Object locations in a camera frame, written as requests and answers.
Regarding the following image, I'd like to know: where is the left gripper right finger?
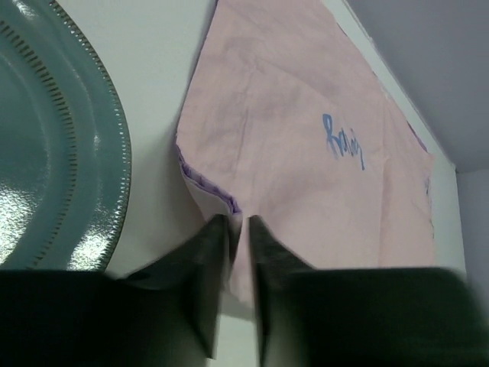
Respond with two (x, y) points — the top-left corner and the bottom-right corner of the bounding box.
(248, 216), (488, 366)

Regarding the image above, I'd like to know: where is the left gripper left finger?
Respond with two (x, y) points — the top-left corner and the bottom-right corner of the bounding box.
(1, 215), (228, 366)

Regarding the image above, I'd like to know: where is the teal plate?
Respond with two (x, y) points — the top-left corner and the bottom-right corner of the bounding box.
(1, 1), (131, 271)

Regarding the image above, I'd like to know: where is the pink cloth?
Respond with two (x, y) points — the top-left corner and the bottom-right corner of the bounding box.
(176, 1), (435, 306)

